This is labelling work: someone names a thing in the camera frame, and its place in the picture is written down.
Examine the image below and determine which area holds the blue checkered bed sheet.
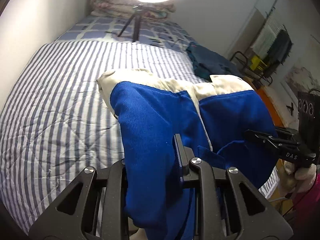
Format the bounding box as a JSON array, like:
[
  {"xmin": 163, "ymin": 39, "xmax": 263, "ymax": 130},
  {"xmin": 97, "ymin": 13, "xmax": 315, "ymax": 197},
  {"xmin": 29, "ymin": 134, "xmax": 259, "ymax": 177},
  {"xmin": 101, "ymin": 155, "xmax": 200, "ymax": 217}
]
[{"xmin": 56, "ymin": 15, "xmax": 196, "ymax": 52}]

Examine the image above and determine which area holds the black clothes rack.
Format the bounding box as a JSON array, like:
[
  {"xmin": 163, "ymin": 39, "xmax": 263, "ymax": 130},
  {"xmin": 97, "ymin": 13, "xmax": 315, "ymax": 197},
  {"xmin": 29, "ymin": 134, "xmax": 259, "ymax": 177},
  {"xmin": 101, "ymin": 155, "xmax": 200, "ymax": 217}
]
[{"xmin": 228, "ymin": 0, "xmax": 293, "ymax": 88}]

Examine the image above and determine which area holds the gloved right hand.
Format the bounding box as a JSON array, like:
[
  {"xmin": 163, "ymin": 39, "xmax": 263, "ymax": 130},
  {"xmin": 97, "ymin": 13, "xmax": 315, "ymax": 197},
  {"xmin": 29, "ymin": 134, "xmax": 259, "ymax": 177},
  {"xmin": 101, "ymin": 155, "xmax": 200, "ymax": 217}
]
[{"xmin": 278, "ymin": 161, "xmax": 317, "ymax": 197}]

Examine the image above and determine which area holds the dark hanging garment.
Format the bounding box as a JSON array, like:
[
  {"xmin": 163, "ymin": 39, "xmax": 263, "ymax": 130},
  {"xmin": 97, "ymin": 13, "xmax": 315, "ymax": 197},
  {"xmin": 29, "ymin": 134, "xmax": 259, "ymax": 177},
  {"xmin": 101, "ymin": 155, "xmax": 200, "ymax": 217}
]
[{"xmin": 264, "ymin": 29, "xmax": 293, "ymax": 73}]

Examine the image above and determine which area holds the yellow box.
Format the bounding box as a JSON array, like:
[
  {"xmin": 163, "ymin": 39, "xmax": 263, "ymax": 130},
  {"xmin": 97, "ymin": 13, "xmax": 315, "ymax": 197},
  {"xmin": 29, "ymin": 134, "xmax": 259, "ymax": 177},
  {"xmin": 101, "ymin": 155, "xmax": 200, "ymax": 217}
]
[{"xmin": 249, "ymin": 55, "xmax": 267, "ymax": 73}]

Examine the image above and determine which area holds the orange stool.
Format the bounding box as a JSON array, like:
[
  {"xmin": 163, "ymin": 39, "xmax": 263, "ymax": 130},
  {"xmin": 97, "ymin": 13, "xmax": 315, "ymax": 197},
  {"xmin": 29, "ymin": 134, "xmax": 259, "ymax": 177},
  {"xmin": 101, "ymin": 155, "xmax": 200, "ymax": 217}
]
[{"xmin": 243, "ymin": 76, "xmax": 284, "ymax": 127}]

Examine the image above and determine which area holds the striped blue white quilt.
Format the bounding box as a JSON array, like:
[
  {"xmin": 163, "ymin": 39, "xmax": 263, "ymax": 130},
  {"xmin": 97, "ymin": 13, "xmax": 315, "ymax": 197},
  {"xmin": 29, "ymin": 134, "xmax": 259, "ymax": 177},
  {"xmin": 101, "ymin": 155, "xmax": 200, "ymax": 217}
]
[{"xmin": 0, "ymin": 39, "xmax": 279, "ymax": 235}]

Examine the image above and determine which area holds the black device with dials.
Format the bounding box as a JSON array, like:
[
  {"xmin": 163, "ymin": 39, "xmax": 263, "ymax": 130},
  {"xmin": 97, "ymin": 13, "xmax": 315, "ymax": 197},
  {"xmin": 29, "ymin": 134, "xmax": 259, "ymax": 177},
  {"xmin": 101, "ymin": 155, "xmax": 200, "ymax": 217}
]
[{"xmin": 298, "ymin": 88, "xmax": 319, "ymax": 153}]

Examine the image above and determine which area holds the black tripod stand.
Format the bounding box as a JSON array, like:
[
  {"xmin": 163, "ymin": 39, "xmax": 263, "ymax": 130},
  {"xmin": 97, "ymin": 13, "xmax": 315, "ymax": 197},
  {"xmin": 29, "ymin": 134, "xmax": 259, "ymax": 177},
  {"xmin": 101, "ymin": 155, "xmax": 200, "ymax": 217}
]
[{"xmin": 117, "ymin": 3, "xmax": 146, "ymax": 42}]

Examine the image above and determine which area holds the beige and blue jacket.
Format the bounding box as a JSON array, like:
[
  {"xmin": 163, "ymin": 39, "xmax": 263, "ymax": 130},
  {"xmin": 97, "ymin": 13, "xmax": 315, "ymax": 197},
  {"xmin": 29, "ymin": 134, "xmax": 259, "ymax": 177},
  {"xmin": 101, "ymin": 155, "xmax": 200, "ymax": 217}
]
[{"xmin": 97, "ymin": 69, "xmax": 277, "ymax": 239}]

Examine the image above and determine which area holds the striped hanging towel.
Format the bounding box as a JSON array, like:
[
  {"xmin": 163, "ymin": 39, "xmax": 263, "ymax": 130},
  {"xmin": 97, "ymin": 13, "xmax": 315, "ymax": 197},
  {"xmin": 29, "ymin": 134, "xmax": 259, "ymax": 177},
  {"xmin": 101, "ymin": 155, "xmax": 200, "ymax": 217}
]
[{"xmin": 250, "ymin": 11, "xmax": 284, "ymax": 58}]

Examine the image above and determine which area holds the dark blue clothing pile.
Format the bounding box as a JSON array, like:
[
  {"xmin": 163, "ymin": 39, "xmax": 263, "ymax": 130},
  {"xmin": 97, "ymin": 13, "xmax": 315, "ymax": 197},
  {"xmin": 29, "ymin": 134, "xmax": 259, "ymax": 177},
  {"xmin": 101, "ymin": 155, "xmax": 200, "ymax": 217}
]
[{"xmin": 186, "ymin": 42, "xmax": 243, "ymax": 80}]

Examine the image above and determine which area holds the folded floral blanket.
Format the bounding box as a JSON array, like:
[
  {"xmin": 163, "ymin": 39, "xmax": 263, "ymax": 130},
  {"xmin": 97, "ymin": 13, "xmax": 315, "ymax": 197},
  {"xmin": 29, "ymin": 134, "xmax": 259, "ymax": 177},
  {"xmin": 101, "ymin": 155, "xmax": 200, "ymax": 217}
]
[{"xmin": 90, "ymin": 0, "xmax": 176, "ymax": 22}]

